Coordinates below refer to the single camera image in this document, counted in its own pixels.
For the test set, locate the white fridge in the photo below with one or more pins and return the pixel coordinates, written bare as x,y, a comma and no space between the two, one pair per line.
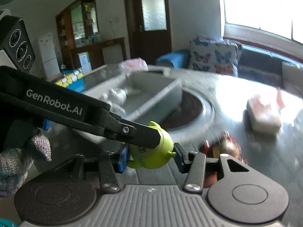
48,54

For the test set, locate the blue sofa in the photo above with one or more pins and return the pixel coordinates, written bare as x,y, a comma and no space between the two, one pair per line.
171,58

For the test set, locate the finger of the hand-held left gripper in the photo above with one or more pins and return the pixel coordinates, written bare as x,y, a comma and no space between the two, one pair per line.
139,134

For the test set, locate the white paper sheet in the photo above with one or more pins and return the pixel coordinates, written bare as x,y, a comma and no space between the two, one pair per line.
84,62

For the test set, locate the blue dotted tissue box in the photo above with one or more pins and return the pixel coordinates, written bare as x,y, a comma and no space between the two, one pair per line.
71,80

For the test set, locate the white pink tissue pack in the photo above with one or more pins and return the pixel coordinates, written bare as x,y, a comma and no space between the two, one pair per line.
262,115

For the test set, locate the white plush toy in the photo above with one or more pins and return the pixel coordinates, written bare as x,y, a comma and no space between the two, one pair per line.
116,97

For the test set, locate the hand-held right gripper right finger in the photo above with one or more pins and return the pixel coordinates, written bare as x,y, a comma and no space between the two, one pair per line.
179,159

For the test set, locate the red dressed doll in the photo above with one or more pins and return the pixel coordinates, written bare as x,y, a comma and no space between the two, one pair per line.
224,149

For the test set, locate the round table hotplate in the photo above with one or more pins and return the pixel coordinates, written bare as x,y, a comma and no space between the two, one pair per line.
189,108

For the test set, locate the butterfly print pillow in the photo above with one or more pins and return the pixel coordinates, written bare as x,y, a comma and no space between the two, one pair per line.
210,56

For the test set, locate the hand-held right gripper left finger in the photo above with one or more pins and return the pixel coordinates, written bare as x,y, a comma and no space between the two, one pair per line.
123,158

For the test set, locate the person's left hand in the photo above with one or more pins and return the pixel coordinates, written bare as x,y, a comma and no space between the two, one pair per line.
21,163

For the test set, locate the grey cushion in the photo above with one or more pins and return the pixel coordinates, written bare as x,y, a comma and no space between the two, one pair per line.
292,73

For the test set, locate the grey quilted star table cover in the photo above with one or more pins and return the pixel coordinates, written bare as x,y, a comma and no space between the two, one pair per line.
272,158

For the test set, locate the brown wooden cabinet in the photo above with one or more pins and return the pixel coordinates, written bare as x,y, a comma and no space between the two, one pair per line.
66,40

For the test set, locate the grey cardboard box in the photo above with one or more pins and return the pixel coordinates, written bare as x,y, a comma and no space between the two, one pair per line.
151,89

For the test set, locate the green apple toy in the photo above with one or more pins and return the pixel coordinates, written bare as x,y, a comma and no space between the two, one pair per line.
156,157

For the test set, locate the window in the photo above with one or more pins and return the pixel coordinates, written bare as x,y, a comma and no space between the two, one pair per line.
258,2

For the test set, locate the brown wooden door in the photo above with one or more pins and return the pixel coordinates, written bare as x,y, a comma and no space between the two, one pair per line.
132,16

